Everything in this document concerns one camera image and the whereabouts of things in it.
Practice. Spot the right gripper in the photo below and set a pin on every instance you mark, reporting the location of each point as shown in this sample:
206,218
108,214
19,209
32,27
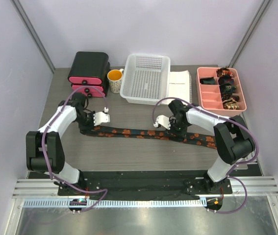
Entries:
179,134

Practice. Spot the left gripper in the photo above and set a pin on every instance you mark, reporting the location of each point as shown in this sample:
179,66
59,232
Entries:
89,127

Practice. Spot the black orange floral tie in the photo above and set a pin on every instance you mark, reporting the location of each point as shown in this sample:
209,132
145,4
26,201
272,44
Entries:
188,138

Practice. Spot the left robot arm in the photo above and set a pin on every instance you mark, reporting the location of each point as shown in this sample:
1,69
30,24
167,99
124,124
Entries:
44,150

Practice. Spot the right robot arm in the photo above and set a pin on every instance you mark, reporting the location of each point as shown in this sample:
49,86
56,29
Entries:
232,139

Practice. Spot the white paper booklet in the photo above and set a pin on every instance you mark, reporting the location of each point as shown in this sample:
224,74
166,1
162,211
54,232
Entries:
177,84

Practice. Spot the pink compartment organizer tray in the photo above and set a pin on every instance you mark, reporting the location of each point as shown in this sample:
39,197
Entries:
209,96

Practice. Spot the black pink drawer box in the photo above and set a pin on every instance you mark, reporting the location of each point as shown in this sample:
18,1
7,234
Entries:
90,69

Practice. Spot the floral mug yellow inside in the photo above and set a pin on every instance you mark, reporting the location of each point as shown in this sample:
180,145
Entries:
115,80

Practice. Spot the white perforated plastic basket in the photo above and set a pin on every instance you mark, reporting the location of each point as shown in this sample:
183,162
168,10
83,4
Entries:
145,79

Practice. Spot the green dark rolled tie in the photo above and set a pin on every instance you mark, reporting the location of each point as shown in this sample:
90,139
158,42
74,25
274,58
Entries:
227,89

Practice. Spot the blue red rolled tie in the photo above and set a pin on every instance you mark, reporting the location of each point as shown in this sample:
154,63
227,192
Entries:
226,80

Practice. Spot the red patterned rolled tie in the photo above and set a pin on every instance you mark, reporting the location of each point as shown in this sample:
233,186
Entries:
221,72

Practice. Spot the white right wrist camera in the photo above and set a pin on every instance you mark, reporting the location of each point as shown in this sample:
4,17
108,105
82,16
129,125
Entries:
162,121

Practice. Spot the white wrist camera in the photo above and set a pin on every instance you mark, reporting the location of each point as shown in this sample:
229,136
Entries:
100,118
162,121

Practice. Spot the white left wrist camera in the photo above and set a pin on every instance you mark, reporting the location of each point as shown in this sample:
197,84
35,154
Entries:
100,118

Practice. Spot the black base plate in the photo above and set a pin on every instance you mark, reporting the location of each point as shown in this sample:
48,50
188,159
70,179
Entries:
154,185

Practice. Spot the slotted cable duct rail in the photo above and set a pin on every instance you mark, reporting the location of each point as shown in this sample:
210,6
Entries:
80,203

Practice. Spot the left aluminium frame post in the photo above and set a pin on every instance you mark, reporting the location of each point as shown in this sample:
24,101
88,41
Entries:
32,32

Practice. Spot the aluminium corner frame post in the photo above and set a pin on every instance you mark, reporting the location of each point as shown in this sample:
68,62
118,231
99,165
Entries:
260,13

